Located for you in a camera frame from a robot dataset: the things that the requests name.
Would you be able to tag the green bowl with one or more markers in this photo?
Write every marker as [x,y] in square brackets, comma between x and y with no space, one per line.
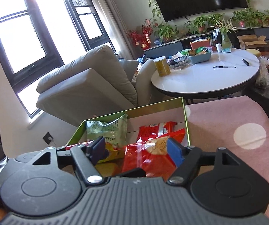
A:
[185,52]

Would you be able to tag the yellow orange snack packet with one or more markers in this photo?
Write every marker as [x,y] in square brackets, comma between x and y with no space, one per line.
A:
[112,154]

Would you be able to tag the beige curtain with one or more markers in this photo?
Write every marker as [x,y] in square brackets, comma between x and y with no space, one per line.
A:
[111,16]

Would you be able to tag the green potted plant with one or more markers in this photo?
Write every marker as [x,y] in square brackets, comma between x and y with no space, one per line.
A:
[200,22]
[215,18]
[241,18]
[166,31]
[258,17]

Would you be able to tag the dark-framed window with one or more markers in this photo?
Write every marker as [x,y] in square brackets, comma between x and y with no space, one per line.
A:
[12,28]

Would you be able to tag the red cracker snack packet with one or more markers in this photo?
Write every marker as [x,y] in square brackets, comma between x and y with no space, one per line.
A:
[148,159]

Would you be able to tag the open cardboard box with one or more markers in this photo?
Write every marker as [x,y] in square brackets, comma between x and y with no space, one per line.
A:
[251,41]

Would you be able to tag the hanging green vine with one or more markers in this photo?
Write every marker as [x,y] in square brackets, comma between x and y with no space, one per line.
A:
[153,2]

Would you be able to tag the small white cup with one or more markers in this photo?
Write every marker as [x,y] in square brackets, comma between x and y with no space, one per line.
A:
[219,47]

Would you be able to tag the dark round table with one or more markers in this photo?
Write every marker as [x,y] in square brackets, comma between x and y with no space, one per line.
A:
[265,96]

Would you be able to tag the beige sofa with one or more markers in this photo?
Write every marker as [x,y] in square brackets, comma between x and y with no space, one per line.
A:
[90,86]

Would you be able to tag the wall socket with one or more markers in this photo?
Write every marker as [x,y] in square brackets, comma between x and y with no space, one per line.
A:
[48,138]

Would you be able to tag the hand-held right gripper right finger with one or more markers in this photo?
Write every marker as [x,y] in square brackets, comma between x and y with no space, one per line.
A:
[174,150]

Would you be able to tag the green snack packet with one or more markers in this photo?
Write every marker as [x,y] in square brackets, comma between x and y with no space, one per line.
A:
[111,129]

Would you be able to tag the green cardboard box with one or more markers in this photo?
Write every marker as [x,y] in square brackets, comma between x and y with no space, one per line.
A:
[159,114]

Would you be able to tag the grey television cabinet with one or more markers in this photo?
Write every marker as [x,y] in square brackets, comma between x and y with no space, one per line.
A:
[169,46]

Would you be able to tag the red flower decoration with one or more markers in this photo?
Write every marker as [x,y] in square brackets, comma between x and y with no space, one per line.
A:
[141,34]

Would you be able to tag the yellow can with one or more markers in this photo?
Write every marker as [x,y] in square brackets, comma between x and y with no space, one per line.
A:
[162,66]

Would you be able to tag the white round table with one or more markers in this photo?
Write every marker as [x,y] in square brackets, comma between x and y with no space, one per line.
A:
[207,77]

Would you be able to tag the black marker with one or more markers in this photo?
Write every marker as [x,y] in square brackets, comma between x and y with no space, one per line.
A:
[246,62]

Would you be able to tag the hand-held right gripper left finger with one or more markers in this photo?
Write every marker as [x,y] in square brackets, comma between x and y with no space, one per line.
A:
[98,150]

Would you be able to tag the blue basket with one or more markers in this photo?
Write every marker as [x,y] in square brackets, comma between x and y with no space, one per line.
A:
[201,58]

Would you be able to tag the clear plastic bag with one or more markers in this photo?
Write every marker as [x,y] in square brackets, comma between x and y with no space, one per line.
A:
[263,75]

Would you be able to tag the red white-label snack packet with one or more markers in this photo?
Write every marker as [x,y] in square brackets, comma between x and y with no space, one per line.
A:
[151,130]

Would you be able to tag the pink polka dot tablecloth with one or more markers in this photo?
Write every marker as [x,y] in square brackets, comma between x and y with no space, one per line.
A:
[218,121]

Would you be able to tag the glass vase with plant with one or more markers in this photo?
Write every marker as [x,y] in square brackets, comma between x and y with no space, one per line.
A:
[226,42]

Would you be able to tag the black pen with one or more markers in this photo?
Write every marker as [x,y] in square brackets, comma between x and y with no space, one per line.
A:
[224,67]

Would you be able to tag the orange box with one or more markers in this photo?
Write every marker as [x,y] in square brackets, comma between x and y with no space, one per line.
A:
[199,45]

